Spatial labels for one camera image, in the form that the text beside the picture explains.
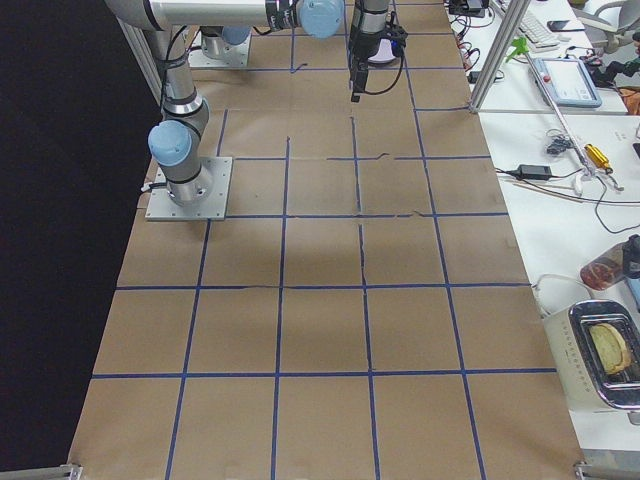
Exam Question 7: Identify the jar with red contents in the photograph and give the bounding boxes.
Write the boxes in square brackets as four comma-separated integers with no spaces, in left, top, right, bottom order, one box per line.
[580,234,639,291]

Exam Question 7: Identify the white toaster with bread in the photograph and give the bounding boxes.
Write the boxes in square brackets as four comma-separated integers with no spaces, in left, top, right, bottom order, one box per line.
[543,300,639,414]

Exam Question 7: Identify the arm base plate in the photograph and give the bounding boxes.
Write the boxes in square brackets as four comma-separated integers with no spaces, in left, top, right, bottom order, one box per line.
[189,33,251,70]
[145,157,233,221]

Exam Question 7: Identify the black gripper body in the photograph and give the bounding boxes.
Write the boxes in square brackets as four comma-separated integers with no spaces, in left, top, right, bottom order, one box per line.
[349,30,383,93]

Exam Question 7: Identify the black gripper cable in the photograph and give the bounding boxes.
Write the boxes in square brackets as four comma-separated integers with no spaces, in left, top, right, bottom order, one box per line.
[362,12,409,96]

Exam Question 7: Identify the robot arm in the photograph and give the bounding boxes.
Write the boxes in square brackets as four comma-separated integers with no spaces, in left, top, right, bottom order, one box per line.
[200,26,251,63]
[107,1,345,206]

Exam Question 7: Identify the green plastic clamp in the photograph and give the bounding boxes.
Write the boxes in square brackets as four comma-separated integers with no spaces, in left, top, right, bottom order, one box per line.
[504,36,529,63]

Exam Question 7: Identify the long metal rod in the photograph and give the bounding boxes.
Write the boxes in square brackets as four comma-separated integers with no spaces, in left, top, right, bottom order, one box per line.
[524,52,596,177]

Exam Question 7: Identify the black power adapter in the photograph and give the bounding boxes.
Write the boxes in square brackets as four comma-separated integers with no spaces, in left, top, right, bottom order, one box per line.
[516,164,553,181]

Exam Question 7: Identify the aluminium frame post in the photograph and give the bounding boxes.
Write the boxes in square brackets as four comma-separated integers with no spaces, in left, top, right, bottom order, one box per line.
[469,0,530,113]

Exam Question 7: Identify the yellow handled tool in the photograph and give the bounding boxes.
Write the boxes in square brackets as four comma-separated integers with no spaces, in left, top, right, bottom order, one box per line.
[584,144,613,174]

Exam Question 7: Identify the lavender round plate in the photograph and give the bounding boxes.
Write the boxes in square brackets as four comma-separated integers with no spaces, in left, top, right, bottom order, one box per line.
[368,39,398,66]

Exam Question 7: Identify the blue teach pendant tablet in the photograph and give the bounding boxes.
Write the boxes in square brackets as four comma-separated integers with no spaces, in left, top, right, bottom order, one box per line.
[530,58,602,108]

